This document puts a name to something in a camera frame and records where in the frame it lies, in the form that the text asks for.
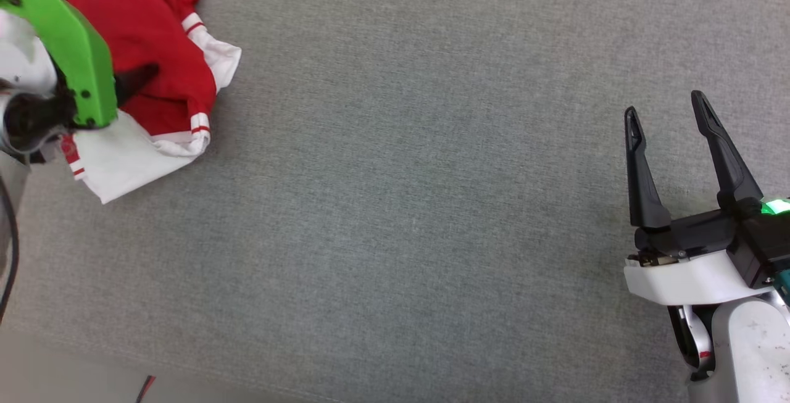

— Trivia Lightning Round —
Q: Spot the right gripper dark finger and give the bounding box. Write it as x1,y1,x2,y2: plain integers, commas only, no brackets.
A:
690,89,766,214
623,106,673,232

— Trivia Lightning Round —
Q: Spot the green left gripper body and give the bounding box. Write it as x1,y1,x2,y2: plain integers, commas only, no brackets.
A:
0,0,119,152

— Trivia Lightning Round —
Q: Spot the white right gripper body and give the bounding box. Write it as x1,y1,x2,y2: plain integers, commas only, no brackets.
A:
622,209,775,307

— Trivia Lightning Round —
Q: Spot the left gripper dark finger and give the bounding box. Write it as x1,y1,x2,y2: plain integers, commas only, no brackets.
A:
114,62,161,109

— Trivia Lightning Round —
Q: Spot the red and white basketball jersey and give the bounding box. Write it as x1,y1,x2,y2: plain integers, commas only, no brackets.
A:
54,0,243,205

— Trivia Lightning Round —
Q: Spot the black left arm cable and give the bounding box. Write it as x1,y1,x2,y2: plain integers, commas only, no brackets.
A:
0,175,20,325

